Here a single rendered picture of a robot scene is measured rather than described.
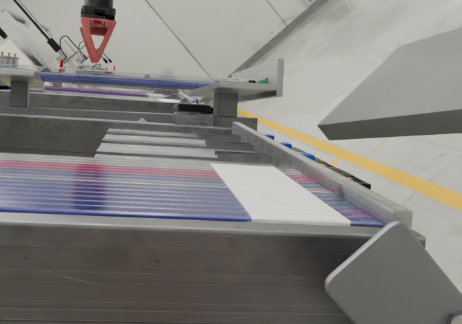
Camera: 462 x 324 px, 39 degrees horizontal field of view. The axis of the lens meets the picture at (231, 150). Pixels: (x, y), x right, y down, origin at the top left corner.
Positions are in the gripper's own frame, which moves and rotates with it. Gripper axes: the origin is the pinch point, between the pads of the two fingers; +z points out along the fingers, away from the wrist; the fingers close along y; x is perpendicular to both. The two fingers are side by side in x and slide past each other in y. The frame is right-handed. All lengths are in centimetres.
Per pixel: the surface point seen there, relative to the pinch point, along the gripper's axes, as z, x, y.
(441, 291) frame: 21, 14, 107
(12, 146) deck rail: 17.9, -12.4, 31.7
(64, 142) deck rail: 16.9, -4.9, 32.5
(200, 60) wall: -81, 151, -691
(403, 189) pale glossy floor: 29, 108, -69
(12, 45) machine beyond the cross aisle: -46, -53, -402
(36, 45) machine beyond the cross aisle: -47, -35, -396
